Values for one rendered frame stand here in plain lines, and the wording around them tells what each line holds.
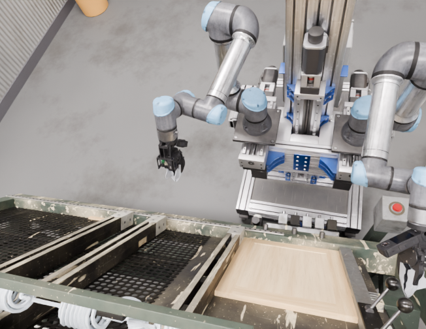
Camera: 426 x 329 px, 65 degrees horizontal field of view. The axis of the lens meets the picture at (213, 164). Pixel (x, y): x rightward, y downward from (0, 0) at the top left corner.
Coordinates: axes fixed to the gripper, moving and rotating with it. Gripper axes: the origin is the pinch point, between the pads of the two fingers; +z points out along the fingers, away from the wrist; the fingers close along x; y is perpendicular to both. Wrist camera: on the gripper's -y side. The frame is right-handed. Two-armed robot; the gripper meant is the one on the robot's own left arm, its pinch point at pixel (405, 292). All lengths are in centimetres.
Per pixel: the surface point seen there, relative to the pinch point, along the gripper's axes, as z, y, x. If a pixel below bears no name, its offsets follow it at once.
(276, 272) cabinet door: 10.5, -26.8, 33.8
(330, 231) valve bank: 7, 14, 77
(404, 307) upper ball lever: -2.1, -8.6, -11.7
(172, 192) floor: 16, -71, 197
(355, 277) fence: 8.1, 0.1, 26.2
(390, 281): -3.0, -4.7, 0.2
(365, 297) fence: 8.1, -4.0, 12.0
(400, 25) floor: -152, 142, 241
